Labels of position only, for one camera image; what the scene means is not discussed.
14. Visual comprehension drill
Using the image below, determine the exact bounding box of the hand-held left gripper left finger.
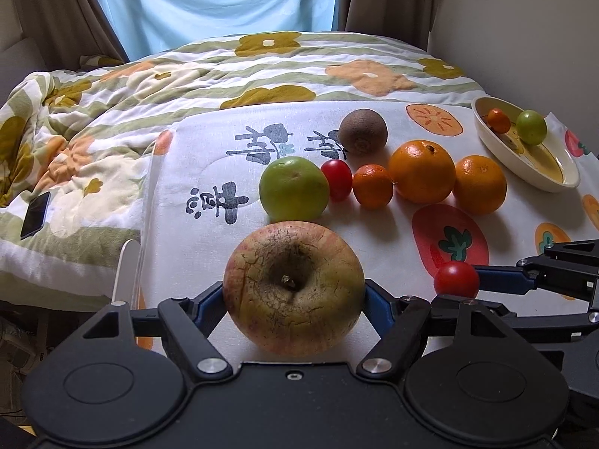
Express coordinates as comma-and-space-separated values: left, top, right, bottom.
84, 281, 233, 381

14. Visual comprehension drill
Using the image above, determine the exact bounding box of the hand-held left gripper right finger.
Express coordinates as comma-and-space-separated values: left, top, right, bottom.
356, 280, 527, 381

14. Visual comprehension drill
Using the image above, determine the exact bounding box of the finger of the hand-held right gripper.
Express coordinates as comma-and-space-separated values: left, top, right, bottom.
474, 239, 599, 301
503, 309, 599, 343

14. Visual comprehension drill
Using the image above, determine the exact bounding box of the round red cherry tomato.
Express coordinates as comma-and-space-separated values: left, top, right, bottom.
433, 262, 481, 298

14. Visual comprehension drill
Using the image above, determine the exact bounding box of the large russet apple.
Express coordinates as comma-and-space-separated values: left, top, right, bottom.
223, 221, 366, 356

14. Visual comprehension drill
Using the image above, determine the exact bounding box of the cream oval bowl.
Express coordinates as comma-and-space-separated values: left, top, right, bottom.
471, 96, 581, 193

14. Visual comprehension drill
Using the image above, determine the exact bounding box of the white printed cloth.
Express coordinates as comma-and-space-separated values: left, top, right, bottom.
137, 100, 599, 354

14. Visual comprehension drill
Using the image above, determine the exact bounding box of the medium orange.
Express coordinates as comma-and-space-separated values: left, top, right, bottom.
454, 155, 508, 216

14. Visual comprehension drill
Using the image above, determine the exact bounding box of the small mandarin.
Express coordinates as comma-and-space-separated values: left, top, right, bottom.
352, 164, 394, 210

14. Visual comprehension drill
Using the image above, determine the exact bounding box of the oval red cherry tomato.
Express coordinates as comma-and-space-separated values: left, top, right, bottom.
321, 159, 353, 202

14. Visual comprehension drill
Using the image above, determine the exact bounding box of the large orange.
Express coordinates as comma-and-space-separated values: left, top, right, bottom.
388, 140, 456, 205

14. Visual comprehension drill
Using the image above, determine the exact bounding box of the green apple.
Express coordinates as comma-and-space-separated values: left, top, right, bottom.
259, 157, 331, 223

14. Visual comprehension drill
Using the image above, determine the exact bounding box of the small green jujube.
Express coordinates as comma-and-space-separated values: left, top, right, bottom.
516, 110, 548, 146

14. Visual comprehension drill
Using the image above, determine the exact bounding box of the brown kiwi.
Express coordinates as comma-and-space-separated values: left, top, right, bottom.
338, 109, 389, 157

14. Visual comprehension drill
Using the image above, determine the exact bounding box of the black smartphone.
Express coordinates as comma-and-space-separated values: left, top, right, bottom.
19, 191, 52, 240

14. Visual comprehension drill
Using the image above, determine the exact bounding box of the floral quilt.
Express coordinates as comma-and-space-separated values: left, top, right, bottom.
0, 30, 490, 301

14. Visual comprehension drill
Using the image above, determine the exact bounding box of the brown curtain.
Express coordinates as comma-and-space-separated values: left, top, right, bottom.
9, 0, 128, 64
336, 0, 439, 52

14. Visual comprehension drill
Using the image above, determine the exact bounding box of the light blue curtain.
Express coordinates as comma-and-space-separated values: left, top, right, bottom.
91, 0, 341, 64

